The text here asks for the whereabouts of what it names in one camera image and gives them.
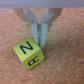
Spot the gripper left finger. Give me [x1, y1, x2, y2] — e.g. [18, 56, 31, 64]
[18, 7, 42, 46]

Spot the yellow block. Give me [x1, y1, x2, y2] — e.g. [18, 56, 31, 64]
[12, 36, 45, 71]

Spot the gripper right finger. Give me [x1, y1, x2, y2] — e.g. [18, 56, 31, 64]
[40, 7, 63, 46]

